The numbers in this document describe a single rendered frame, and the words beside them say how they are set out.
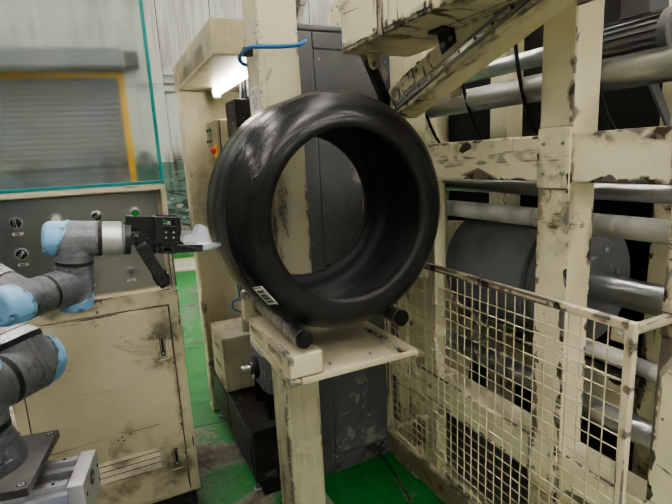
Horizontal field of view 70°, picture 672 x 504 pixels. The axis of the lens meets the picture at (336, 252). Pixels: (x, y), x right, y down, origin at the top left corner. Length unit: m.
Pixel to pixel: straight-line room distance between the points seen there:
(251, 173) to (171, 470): 1.33
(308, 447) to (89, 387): 0.78
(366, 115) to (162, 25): 9.60
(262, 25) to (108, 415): 1.39
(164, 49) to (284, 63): 9.09
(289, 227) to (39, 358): 0.74
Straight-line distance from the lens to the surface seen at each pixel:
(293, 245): 1.51
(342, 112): 1.14
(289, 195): 1.49
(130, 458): 2.03
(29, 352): 1.30
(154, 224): 1.13
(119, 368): 1.87
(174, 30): 10.63
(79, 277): 1.13
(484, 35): 1.26
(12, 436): 1.29
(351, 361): 1.28
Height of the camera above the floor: 1.33
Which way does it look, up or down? 11 degrees down
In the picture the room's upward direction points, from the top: 3 degrees counter-clockwise
